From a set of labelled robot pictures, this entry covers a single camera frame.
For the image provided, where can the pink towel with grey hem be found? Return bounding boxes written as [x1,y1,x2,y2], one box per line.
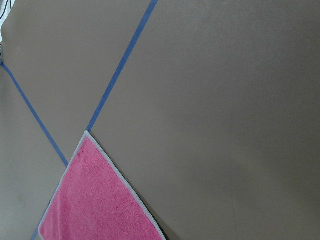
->
[38,131,166,240]

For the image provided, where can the aluminium camera mast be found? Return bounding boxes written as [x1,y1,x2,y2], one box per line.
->
[0,43,4,65]

